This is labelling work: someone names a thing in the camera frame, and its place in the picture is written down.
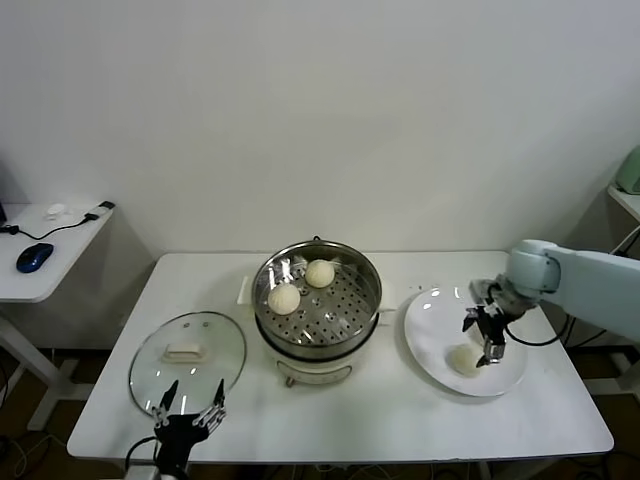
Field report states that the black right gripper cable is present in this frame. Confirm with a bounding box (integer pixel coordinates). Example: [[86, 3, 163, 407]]
[[503, 309, 564, 347]]

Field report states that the glass lid with cream handle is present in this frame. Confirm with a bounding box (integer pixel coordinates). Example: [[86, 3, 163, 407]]
[[128, 310, 248, 419]]

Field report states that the white steamed baozi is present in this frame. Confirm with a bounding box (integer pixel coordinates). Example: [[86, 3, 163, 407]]
[[446, 343, 484, 375], [267, 283, 302, 316], [304, 258, 336, 289]]

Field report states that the black power cable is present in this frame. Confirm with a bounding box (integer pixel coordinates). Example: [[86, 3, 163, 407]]
[[563, 314, 584, 347]]

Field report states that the white side desk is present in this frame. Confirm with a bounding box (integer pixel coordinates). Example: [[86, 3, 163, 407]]
[[0, 201, 117, 432]]

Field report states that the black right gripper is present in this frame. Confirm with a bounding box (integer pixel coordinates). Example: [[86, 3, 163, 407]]
[[460, 302, 507, 369]]

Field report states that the stainless steel steamer basket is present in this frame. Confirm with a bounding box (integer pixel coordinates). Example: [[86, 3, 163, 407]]
[[235, 241, 401, 351]]

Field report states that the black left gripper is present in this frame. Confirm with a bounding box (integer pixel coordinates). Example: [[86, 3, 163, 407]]
[[150, 378, 228, 472]]

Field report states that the blue computer mouse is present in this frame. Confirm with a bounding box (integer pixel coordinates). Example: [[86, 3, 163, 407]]
[[15, 242, 55, 274]]

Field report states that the white round plate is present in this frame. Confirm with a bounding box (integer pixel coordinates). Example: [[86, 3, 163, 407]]
[[403, 287, 529, 398]]

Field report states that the silver black cable adapter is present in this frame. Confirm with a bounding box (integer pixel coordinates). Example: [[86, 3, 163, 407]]
[[82, 200, 117, 223]]

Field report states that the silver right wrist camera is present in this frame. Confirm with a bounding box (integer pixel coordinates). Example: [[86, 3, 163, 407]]
[[468, 278, 501, 305]]

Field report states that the thin black desk cable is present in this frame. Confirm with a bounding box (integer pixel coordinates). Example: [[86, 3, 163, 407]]
[[0, 212, 99, 241]]

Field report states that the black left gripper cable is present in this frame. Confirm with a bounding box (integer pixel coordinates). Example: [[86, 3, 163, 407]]
[[124, 435, 159, 469]]

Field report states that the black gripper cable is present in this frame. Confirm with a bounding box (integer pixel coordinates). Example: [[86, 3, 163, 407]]
[[503, 309, 564, 347], [124, 435, 159, 469]]

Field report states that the pale green appliance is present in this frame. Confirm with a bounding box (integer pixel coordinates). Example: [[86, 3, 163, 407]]
[[613, 148, 640, 195]]

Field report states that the cream electric cooking pot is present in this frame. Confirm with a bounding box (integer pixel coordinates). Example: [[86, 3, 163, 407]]
[[255, 304, 397, 390]]

